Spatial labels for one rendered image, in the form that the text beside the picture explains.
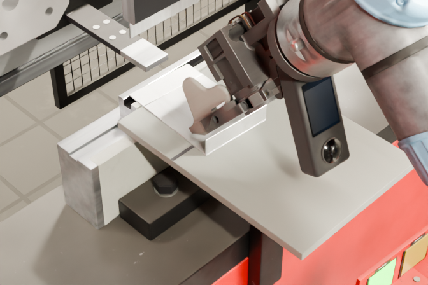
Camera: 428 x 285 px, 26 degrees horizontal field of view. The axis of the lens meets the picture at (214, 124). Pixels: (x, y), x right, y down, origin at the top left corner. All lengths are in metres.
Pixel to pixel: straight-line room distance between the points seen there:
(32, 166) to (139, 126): 1.45
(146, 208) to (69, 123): 1.52
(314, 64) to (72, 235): 0.40
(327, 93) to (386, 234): 0.57
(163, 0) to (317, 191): 0.25
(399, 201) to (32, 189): 1.22
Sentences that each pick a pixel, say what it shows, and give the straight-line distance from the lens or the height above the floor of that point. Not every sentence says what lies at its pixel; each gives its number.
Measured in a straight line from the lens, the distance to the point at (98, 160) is 1.00.
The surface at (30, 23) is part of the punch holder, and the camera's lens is 0.82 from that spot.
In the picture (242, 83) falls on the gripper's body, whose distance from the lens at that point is 0.86.
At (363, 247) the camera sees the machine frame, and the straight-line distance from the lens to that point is 1.35.
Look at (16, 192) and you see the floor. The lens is 2.37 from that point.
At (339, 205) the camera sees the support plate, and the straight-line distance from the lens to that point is 0.91.
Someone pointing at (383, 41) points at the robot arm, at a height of 1.25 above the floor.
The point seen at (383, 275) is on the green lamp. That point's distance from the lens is 1.09.
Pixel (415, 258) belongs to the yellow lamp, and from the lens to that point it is 1.14.
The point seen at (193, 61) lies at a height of 1.00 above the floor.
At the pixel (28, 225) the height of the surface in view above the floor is 0.87.
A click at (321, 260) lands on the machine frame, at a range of 1.25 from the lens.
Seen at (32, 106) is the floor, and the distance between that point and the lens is 2.61.
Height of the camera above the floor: 1.65
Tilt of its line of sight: 41 degrees down
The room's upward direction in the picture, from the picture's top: straight up
